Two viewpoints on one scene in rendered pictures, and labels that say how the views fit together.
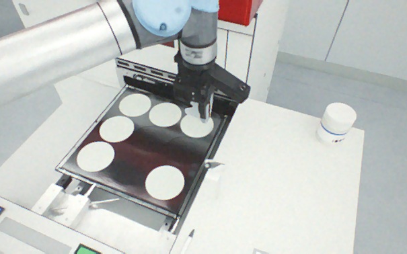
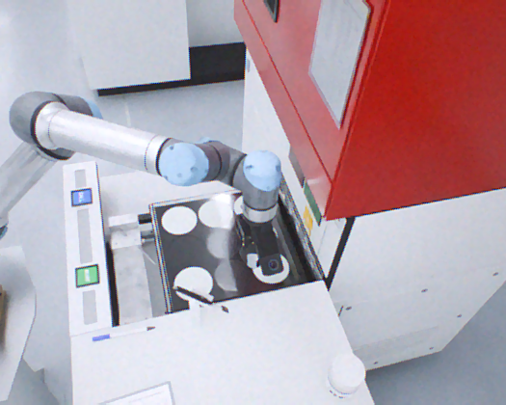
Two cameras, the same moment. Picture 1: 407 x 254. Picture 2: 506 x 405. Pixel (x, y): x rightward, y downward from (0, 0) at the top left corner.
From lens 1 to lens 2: 0.64 m
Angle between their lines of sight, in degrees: 29
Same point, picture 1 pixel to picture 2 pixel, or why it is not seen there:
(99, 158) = (178, 224)
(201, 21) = (249, 188)
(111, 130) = (210, 211)
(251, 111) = (310, 299)
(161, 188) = (186, 284)
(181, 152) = (230, 275)
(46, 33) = (115, 135)
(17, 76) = (89, 147)
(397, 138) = not seen: outside the picture
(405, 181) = not seen: outside the picture
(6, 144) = not seen: hidden behind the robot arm
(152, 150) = (216, 253)
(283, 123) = (320, 334)
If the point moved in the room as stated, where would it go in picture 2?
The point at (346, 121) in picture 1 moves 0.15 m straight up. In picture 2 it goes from (339, 378) to (356, 349)
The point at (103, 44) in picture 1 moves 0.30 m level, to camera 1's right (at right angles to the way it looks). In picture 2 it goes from (137, 162) to (234, 277)
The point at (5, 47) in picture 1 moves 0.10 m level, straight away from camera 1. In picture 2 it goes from (94, 128) to (118, 96)
